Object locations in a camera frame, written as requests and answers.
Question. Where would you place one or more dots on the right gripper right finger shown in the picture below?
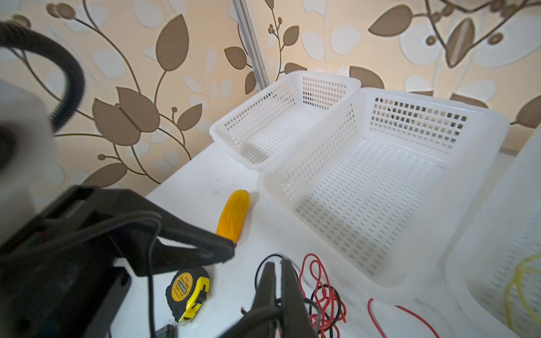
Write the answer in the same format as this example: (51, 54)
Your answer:
(294, 321)

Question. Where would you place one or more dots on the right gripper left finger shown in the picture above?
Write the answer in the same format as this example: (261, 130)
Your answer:
(265, 298)

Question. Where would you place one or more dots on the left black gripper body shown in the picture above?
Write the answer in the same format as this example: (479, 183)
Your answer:
(74, 292)

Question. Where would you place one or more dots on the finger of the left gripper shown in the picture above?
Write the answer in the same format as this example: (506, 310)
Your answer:
(197, 247)

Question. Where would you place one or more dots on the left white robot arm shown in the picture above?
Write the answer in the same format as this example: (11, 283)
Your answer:
(27, 132)

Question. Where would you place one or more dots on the yellow black tape measure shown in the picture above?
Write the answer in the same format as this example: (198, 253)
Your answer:
(186, 293)

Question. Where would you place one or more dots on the yellow corn cob toy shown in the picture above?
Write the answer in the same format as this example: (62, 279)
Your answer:
(233, 216)

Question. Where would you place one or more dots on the left white plastic basket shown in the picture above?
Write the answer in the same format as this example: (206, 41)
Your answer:
(263, 127)

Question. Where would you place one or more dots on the white plastic basket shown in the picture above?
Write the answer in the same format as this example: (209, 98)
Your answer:
(494, 269)
(386, 178)
(263, 127)

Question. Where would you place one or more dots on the middle white plastic basket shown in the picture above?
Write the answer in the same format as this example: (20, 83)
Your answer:
(386, 178)

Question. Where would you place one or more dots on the right white plastic basket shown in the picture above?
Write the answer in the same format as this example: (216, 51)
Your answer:
(494, 269)

